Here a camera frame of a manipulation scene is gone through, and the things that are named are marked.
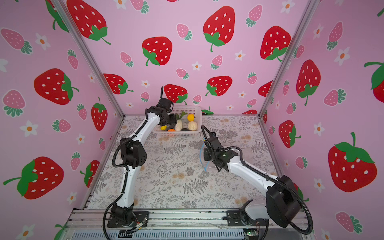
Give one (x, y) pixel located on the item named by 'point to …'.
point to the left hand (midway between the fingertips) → (173, 121)
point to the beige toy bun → (192, 126)
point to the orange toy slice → (171, 130)
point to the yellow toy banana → (163, 127)
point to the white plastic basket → (181, 112)
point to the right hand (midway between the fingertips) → (207, 150)
